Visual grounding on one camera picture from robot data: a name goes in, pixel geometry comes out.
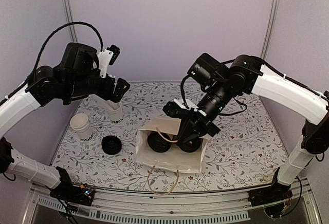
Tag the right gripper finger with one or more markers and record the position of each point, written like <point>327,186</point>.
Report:
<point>184,121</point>
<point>190,132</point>

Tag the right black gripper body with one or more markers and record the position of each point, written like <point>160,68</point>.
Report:
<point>213,130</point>

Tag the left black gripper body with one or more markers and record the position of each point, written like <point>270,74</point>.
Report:
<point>108,94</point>

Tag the beige paper takeout bag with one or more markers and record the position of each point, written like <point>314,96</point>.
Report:
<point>174,160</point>

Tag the black plastic cup lid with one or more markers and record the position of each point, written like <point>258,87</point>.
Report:
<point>157,143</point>

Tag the stack of white paper cups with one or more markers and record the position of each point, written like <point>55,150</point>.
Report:
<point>81,126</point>

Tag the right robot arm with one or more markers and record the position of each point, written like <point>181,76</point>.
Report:
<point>252,75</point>

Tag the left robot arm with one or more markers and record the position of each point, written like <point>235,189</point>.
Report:
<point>81,72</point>

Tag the bundle of wrapped white straws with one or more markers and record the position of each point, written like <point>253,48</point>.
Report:
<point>111,106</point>

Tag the white cup holding straws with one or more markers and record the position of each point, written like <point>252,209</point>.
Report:
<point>115,114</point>

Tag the stack of black lids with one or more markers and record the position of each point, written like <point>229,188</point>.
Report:
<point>111,145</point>

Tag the floral patterned table mat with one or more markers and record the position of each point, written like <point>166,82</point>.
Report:
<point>245,153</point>

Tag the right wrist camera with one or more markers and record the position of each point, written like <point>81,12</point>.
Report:
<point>177,109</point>

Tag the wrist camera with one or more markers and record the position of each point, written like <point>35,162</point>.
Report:
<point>177,109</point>
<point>107,57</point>

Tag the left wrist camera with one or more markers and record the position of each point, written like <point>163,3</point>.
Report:
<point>107,57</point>

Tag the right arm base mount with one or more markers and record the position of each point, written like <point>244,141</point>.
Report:
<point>274,192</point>

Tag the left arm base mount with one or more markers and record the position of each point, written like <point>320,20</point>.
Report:
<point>67,191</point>

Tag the front aluminium rail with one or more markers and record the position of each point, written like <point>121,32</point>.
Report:
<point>119,206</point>

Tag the left metal frame post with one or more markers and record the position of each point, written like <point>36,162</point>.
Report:
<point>69,19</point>

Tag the metal frame post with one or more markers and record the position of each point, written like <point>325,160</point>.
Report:
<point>69,19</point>
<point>270,27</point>

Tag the right metal frame post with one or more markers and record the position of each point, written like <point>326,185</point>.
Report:
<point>270,27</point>

